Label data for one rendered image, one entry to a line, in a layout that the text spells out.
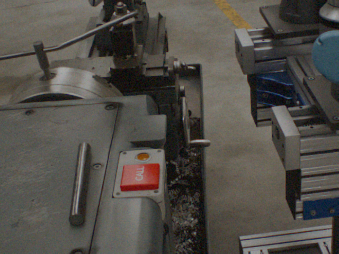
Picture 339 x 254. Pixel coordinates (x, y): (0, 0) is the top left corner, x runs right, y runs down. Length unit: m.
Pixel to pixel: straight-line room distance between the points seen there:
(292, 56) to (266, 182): 1.39
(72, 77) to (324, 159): 0.59
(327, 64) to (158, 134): 0.34
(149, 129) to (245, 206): 1.88
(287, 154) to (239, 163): 1.90
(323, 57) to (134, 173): 0.43
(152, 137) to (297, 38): 0.80
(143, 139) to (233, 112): 2.64
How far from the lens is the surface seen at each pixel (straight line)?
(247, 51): 1.82
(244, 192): 3.10
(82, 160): 1.06
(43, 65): 1.45
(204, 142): 2.16
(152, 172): 1.02
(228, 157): 3.35
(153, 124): 1.18
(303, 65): 1.80
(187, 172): 2.27
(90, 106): 1.27
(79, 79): 1.46
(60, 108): 1.28
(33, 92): 1.42
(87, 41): 2.64
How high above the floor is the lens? 1.84
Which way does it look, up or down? 30 degrees down
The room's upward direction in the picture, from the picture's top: 6 degrees counter-clockwise
